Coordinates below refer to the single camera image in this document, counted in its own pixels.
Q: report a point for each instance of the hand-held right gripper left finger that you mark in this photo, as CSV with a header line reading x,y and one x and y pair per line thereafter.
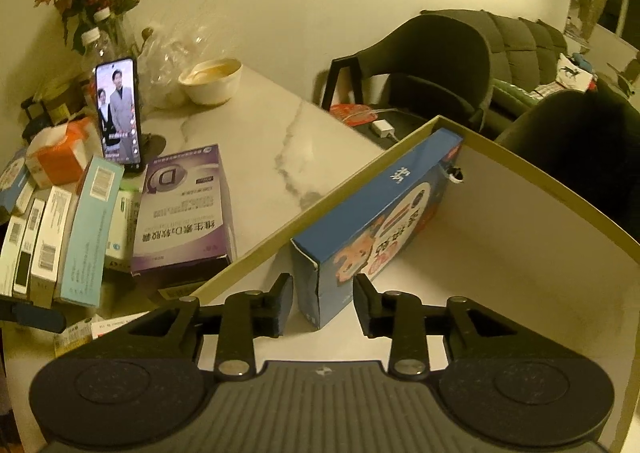
x,y
283,307

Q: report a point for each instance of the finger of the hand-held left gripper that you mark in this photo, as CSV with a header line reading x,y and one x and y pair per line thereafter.
x,y
35,317

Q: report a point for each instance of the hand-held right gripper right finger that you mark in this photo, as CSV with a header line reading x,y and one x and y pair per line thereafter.
x,y
361,307

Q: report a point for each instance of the white orange medicine box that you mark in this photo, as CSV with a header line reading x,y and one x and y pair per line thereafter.
x,y
27,253

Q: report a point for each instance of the blue cartoon print box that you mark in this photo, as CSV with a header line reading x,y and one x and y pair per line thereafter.
x,y
360,228

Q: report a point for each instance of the teal medicine box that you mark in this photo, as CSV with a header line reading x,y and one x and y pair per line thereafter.
x,y
87,233

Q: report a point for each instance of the purple medicine box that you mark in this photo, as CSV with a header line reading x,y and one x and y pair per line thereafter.
x,y
185,213

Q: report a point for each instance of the beige cardboard box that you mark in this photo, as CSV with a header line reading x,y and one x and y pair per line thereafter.
x,y
500,233

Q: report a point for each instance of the white red print box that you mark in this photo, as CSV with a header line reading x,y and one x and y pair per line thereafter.
x,y
100,330

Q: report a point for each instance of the small white box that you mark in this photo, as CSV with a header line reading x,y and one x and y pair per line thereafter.
x,y
25,198

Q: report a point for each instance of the white green box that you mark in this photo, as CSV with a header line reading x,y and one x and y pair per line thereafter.
x,y
122,228

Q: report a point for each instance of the blue white box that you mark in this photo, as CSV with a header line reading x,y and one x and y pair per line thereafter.
x,y
12,180

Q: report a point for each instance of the white charger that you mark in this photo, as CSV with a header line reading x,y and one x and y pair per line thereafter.
x,y
382,129

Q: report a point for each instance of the red packet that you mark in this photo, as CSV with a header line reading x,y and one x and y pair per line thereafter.
x,y
350,114

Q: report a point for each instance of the phone stand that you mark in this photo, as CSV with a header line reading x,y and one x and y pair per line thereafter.
x,y
152,153

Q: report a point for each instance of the smartphone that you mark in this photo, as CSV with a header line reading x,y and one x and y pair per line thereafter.
x,y
119,113

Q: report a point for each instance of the white bowl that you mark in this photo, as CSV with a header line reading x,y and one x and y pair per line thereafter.
x,y
210,83

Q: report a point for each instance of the dark upholstered chair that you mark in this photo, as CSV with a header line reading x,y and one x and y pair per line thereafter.
x,y
575,143
425,58

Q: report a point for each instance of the clear plastic bag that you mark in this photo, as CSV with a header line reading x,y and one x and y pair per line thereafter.
x,y
170,48

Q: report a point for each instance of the dark grey sofa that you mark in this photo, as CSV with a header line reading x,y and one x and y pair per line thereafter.
x,y
525,48

